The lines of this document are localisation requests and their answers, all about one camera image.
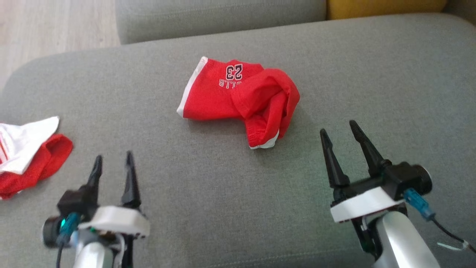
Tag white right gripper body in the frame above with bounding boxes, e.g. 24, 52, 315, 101
330, 177, 405, 224

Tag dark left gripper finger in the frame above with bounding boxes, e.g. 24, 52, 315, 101
86, 155, 103, 194
121, 151, 142, 210

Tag left arm cable teal plug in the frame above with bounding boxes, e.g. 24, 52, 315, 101
56, 212, 81, 268

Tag large grey sofa seat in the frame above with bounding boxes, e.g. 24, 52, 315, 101
0, 13, 476, 268

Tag yellow sofa back cushion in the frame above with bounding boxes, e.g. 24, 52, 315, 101
327, 0, 447, 20

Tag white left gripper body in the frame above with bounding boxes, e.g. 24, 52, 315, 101
79, 205, 151, 239

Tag white right cable tag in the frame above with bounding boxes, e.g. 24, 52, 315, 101
437, 241, 470, 252

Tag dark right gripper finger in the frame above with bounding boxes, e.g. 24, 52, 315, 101
319, 129, 350, 188
349, 120, 392, 179

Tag grey sofa cushion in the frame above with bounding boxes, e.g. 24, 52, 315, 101
443, 0, 476, 26
115, 0, 328, 45

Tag red and white jersey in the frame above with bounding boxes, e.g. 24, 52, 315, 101
0, 116, 74, 200

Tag red shorts with number 23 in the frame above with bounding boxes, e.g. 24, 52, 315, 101
177, 56, 300, 150

